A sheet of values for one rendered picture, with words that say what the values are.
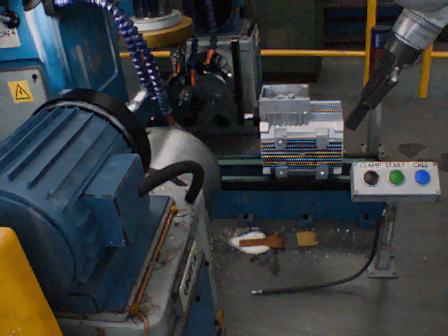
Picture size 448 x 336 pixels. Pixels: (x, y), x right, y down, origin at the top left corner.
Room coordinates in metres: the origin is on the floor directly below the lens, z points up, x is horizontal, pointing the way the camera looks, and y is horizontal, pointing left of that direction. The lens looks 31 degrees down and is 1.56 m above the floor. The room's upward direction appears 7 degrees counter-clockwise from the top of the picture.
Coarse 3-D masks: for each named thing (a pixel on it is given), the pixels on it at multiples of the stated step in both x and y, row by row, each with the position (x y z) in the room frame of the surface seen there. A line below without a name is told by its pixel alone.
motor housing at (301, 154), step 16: (320, 112) 0.96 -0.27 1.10; (336, 112) 0.95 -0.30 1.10; (272, 128) 0.96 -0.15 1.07; (288, 128) 0.95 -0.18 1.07; (304, 128) 0.94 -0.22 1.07; (272, 144) 0.93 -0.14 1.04; (288, 144) 0.92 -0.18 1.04; (304, 144) 0.91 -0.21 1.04; (336, 144) 0.89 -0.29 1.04; (272, 160) 0.93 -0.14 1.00; (288, 160) 0.92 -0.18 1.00; (304, 160) 0.91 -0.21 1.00; (320, 160) 0.90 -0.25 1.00; (336, 160) 0.89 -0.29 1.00
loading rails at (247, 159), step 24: (240, 168) 1.06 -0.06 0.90; (240, 192) 0.96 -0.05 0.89; (264, 192) 0.95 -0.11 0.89; (288, 192) 0.93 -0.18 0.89; (312, 192) 0.92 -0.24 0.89; (336, 192) 0.91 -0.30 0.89; (216, 216) 0.98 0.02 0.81; (240, 216) 0.95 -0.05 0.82; (264, 216) 0.95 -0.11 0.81; (288, 216) 0.93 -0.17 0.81; (312, 216) 0.92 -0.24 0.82; (336, 216) 0.91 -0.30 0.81; (360, 216) 0.88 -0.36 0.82
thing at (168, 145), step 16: (160, 128) 0.84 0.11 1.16; (160, 144) 0.77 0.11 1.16; (176, 144) 0.78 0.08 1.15; (192, 144) 0.80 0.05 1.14; (160, 160) 0.71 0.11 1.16; (176, 160) 0.73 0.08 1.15; (208, 160) 0.79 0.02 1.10; (176, 176) 0.68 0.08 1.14; (208, 176) 0.75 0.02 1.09; (208, 192) 0.71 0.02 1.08; (208, 208) 0.68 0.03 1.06; (208, 224) 0.67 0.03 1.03
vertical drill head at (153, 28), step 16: (144, 0) 1.03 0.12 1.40; (160, 0) 1.03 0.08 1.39; (144, 16) 1.03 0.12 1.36; (160, 16) 1.03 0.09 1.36; (176, 16) 1.04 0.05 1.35; (144, 32) 1.00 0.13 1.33; (160, 32) 0.98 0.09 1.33; (176, 32) 1.00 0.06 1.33; (192, 32) 1.05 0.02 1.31; (160, 48) 0.99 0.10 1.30; (176, 48) 1.01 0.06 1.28; (176, 64) 1.02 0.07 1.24
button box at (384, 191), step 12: (360, 168) 0.72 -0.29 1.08; (372, 168) 0.72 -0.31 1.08; (384, 168) 0.71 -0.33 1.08; (396, 168) 0.71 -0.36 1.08; (408, 168) 0.70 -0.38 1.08; (420, 168) 0.70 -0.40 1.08; (432, 168) 0.69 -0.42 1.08; (360, 180) 0.71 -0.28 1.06; (384, 180) 0.69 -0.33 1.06; (408, 180) 0.68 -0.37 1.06; (432, 180) 0.67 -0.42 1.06; (360, 192) 0.69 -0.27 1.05; (372, 192) 0.68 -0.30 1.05; (384, 192) 0.68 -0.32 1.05; (396, 192) 0.67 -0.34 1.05; (408, 192) 0.67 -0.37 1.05; (420, 192) 0.66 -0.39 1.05; (432, 192) 0.66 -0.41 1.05
